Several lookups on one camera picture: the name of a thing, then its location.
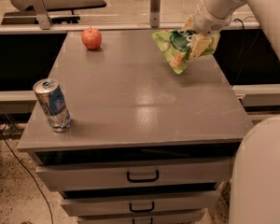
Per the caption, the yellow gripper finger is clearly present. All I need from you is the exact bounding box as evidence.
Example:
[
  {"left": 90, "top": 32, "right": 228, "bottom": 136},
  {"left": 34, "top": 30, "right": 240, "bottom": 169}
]
[
  {"left": 182, "top": 15, "right": 194, "bottom": 31},
  {"left": 188, "top": 34, "right": 216, "bottom": 60}
]

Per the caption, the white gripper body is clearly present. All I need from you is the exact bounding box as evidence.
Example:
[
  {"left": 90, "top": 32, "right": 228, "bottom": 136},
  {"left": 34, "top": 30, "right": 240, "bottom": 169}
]
[{"left": 193, "top": 0, "right": 231, "bottom": 35}]

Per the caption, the green rice chip bag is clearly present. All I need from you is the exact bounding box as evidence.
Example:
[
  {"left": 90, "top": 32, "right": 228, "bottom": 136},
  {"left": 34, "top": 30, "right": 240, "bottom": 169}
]
[{"left": 152, "top": 30, "right": 220, "bottom": 74}]

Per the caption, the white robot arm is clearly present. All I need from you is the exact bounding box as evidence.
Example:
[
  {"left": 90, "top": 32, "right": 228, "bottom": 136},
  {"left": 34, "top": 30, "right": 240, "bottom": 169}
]
[{"left": 185, "top": 0, "right": 280, "bottom": 224}]

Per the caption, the red apple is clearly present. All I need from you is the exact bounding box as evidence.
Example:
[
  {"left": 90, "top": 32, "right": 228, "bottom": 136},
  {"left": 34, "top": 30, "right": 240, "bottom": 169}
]
[{"left": 81, "top": 27, "right": 102, "bottom": 49}]

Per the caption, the grey drawer cabinet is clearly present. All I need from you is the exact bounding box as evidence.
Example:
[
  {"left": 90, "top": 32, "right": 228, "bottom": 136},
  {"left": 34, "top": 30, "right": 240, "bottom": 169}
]
[{"left": 18, "top": 30, "right": 252, "bottom": 224}]

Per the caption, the blue silver soda can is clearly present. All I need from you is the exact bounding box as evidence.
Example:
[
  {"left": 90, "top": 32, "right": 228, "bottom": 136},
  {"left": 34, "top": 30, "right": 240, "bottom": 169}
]
[{"left": 33, "top": 78, "right": 71, "bottom": 133}]

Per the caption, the black cable on rail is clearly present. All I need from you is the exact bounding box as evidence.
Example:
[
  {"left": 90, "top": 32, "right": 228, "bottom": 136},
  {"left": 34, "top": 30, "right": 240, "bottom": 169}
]
[{"left": 232, "top": 15, "right": 261, "bottom": 35}]

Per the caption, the middle metal bracket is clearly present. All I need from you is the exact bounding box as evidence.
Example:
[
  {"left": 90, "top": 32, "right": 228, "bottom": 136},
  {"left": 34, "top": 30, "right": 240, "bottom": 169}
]
[{"left": 149, "top": 0, "right": 161, "bottom": 28}]

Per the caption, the metal bracket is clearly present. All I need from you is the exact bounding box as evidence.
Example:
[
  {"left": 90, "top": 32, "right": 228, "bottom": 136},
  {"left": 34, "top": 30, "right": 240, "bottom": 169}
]
[
  {"left": 31, "top": 0, "right": 52, "bottom": 30},
  {"left": 149, "top": 0, "right": 161, "bottom": 28}
]

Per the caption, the top drawer black handle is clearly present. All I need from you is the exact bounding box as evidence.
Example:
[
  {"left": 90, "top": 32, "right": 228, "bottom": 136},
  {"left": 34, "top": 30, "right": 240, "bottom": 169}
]
[{"left": 126, "top": 171, "right": 160, "bottom": 183}]

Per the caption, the drawer black handle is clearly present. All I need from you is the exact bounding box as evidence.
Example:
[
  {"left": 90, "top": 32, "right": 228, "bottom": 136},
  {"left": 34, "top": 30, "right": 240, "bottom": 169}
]
[
  {"left": 132, "top": 217, "right": 154, "bottom": 224},
  {"left": 129, "top": 202, "right": 155, "bottom": 213},
  {"left": 126, "top": 171, "right": 160, "bottom": 183}
]

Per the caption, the left metal bracket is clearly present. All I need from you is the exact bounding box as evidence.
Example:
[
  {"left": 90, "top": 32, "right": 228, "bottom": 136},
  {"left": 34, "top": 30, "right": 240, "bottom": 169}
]
[{"left": 31, "top": 0, "right": 52, "bottom": 30}]

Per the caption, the middle drawer black handle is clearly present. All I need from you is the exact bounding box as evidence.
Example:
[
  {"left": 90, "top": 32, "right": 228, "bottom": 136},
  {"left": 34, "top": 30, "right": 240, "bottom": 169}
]
[{"left": 129, "top": 202, "right": 155, "bottom": 213}]

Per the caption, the bottom drawer black handle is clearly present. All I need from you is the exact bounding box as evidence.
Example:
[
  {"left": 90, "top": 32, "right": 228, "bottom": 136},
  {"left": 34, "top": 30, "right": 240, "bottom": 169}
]
[{"left": 132, "top": 217, "right": 154, "bottom": 224}]

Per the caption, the black floor cable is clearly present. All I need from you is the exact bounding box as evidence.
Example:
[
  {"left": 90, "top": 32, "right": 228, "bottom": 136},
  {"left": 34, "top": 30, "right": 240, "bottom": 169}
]
[{"left": 0, "top": 121, "right": 55, "bottom": 224}]

